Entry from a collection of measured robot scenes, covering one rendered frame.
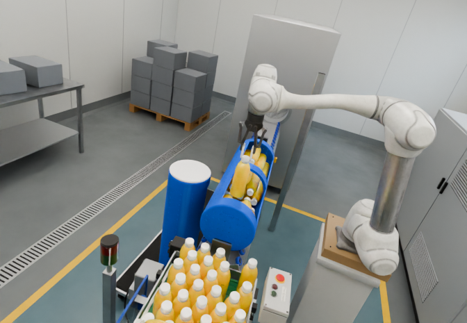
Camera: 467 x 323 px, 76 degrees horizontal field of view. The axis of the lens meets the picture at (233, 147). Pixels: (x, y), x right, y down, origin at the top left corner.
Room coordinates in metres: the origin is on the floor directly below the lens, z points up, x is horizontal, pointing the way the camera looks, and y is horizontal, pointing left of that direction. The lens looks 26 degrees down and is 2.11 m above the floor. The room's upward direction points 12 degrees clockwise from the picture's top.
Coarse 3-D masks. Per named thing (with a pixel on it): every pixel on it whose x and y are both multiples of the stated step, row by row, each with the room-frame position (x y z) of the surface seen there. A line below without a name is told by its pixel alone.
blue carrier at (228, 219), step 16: (272, 160) 1.93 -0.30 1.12; (224, 176) 1.48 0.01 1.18; (224, 192) 1.28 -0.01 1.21; (208, 208) 1.17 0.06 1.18; (224, 208) 1.15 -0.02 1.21; (240, 208) 1.16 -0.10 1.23; (256, 208) 1.45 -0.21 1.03; (208, 224) 1.16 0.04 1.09; (224, 224) 1.15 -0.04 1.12; (240, 224) 1.14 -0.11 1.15; (256, 224) 1.19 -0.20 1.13; (208, 240) 1.16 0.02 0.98; (224, 240) 1.15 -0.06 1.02; (240, 240) 1.14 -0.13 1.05
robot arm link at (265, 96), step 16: (256, 96) 1.03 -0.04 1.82; (272, 96) 1.04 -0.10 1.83; (288, 96) 1.10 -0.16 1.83; (304, 96) 1.13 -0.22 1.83; (320, 96) 1.17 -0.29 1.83; (336, 96) 1.22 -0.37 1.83; (352, 96) 1.25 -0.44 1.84; (368, 96) 1.26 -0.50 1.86; (272, 112) 1.09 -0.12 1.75; (352, 112) 1.25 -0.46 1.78; (368, 112) 1.22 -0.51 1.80
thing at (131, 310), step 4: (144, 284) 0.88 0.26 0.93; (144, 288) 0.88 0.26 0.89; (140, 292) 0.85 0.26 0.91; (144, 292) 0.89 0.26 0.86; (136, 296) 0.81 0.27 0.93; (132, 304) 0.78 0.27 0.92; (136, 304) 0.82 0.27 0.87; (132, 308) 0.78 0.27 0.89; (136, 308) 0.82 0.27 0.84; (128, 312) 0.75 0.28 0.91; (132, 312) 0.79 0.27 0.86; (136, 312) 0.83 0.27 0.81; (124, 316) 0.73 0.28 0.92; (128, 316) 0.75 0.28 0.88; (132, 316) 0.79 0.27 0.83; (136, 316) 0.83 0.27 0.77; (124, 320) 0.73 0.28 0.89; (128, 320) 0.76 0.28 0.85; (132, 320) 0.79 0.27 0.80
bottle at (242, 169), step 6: (240, 162) 1.26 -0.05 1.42; (246, 162) 1.25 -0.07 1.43; (240, 168) 1.23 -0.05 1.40; (246, 168) 1.23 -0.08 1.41; (234, 174) 1.24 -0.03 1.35; (240, 174) 1.22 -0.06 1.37; (246, 174) 1.23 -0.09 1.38; (234, 180) 1.23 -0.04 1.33; (240, 180) 1.22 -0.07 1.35; (246, 180) 1.23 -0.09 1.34; (234, 186) 1.22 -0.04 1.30; (240, 186) 1.22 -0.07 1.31; (234, 192) 1.22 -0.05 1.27; (240, 192) 1.22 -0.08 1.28
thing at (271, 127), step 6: (264, 120) 3.22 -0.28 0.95; (264, 126) 3.07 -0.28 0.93; (270, 126) 3.11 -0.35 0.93; (258, 132) 2.88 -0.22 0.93; (270, 132) 2.95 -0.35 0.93; (270, 138) 2.78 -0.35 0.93; (276, 144) 2.81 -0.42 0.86; (198, 246) 1.25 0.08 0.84; (210, 246) 1.18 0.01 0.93; (234, 252) 1.17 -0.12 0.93; (246, 252) 1.24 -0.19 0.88; (234, 258) 1.13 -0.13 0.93; (246, 258) 1.22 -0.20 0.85; (234, 264) 1.07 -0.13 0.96; (240, 270) 1.10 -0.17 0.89; (234, 276) 1.06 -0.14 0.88
